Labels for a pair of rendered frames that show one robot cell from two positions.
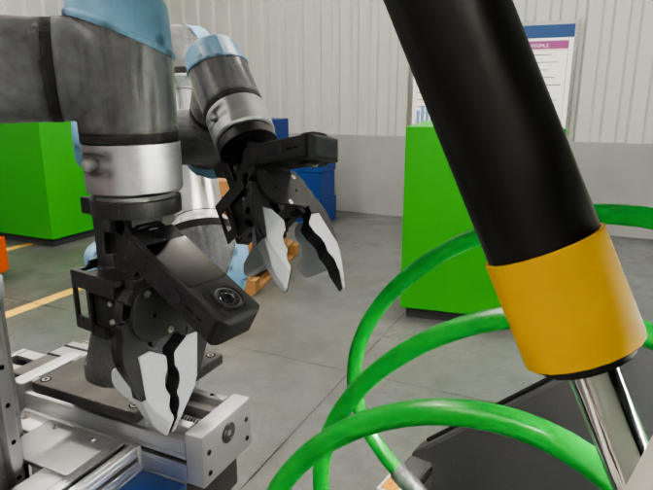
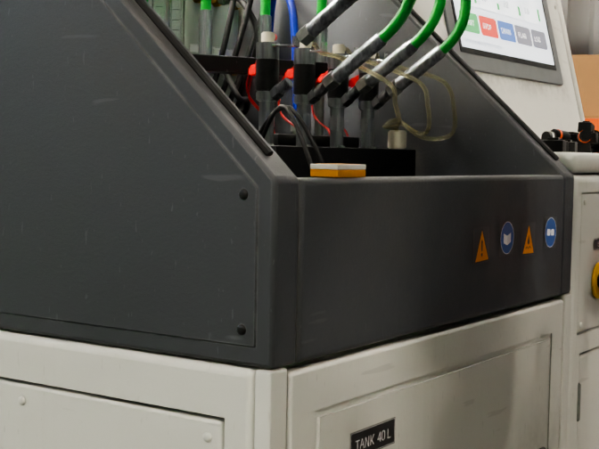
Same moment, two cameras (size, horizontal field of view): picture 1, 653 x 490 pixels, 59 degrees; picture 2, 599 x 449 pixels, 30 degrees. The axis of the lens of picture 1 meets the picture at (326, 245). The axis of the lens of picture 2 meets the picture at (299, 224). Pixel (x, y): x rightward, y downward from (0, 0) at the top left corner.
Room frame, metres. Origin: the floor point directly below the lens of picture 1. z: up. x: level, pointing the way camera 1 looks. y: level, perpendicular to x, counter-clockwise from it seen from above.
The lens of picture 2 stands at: (1.74, -0.15, 0.97)
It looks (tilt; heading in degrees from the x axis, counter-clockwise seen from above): 4 degrees down; 179
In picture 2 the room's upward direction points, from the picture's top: 1 degrees clockwise
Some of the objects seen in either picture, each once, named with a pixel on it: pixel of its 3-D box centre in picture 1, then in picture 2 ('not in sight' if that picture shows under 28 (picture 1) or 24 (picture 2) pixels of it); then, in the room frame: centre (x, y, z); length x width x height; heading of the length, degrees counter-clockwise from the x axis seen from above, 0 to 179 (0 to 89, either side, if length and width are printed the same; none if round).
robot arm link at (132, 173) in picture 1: (130, 171); not in sight; (0.46, 0.16, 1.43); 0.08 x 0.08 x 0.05
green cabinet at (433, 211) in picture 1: (479, 218); not in sight; (3.98, -1.08, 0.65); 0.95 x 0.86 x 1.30; 73
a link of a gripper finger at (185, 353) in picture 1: (164, 373); not in sight; (0.48, 0.15, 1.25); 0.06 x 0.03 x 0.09; 55
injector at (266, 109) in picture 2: not in sight; (274, 130); (0.39, -0.16, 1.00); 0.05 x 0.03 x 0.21; 55
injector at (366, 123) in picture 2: not in sight; (373, 135); (0.19, -0.02, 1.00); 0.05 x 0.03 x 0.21; 55
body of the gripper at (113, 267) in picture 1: (137, 265); not in sight; (0.46, 0.16, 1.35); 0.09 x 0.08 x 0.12; 55
